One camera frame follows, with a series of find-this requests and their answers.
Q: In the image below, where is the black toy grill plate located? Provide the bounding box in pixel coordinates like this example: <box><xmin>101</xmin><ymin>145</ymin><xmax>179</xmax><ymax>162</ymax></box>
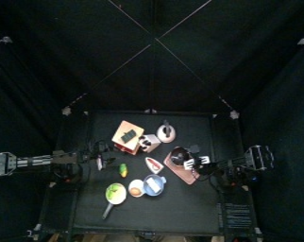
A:
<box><xmin>120</xmin><ymin>129</ymin><xmax>139</xmax><ymax>144</ymax></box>

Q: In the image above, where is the dark round bowl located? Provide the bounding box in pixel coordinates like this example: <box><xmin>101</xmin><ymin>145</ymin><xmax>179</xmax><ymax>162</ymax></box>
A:
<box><xmin>171</xmin><ymin>147</ymin><xmax>193</xmax><ymax>167</ymax></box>

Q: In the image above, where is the yellow green toy corn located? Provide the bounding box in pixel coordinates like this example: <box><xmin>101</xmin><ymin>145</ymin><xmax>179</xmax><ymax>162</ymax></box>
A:
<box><xmin>119</xmin><ymin>163</ymin><xmax>129</xmax><ymax>179</ymax></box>

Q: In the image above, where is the white red toy iron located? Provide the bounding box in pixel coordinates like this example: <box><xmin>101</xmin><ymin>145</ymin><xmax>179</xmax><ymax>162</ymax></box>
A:
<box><xmin>144</xmin><ymin>156</ymin><xmax>165</xmax><ymax>175</ymax></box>

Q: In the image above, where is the wooden toy stove box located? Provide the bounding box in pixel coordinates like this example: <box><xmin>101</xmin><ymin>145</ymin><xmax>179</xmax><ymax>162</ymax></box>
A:
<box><xmin>111</xmin><ymin>119</ymin><xmax>147</xmax><ymax>156</ymax></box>

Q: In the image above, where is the green toy vegetable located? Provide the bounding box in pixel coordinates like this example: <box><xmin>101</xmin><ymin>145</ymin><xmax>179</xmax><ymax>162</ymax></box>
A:
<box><xmin>105</xmin><ymin>184</ymin><xmax>123</xmax><ymax>199</ymax></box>

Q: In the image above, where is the blue toy pot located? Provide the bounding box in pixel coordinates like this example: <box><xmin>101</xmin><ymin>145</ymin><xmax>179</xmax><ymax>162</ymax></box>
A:
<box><xmin>143</xmin><ymin>173</ymin><xmax>168</xmax><ymax>198</ymax></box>

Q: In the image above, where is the white toy toaster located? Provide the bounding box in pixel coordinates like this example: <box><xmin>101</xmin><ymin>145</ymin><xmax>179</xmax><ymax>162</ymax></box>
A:
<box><xmin>139</xmin><ymin>133</ymin><xmax>163</xmax><ymax>154</ymax></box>

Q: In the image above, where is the white toy block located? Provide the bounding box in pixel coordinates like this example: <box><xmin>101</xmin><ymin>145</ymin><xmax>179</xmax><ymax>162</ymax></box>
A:
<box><xmin>147</xmin><ymin>180</ymin><xmax>163</xmax><ymax>194</ymax></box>

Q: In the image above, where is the toy frying pan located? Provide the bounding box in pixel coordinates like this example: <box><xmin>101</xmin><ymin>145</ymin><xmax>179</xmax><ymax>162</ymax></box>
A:
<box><xmin>101</xmin><ymin>181</ymin><xmax>128</xmax><ymax>220</ymax></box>

